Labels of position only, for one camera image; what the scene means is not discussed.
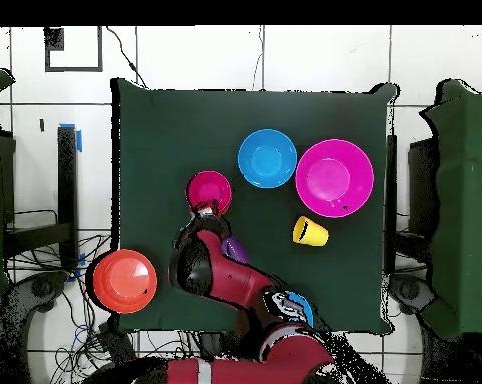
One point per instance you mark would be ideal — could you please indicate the dark green tablecloth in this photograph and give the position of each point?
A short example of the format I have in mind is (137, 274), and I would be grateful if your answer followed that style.
(165, 140)

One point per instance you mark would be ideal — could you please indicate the purple ribbed plastic cup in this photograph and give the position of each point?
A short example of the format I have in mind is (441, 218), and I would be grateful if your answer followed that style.
(237, 250)

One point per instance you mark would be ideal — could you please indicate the large pink plastic bowl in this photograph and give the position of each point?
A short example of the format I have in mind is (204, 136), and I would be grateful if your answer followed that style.
(333, 178)

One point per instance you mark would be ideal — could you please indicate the black floor box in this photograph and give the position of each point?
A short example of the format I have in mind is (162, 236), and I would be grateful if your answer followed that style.
(119, 344)

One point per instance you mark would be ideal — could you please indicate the blue plastic bowl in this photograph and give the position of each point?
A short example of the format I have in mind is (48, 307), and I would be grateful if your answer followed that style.
(305, 308)
(267, 158)

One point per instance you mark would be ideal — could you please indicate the blue tape strip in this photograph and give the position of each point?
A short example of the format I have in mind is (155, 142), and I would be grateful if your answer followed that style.
(79, 142)

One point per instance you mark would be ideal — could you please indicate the black metal frame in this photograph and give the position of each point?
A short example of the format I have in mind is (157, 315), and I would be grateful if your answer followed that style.
(423, 188)
(67, 180)

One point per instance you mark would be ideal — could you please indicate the small magenta plastic bowl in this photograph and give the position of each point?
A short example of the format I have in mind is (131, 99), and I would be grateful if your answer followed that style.
(209, 188)

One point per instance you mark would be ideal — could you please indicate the yellow plastic cup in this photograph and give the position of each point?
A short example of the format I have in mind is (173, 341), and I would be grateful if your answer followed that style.
(315, 236)

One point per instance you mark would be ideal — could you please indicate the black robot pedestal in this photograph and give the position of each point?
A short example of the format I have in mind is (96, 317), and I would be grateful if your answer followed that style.
(211, 344)

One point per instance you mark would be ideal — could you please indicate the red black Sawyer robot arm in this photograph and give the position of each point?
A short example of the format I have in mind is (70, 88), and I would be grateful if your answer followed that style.
(233, 280)

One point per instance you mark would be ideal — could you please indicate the large orange plastic bowl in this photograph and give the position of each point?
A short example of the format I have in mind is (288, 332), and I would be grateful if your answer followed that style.
(125, 280)

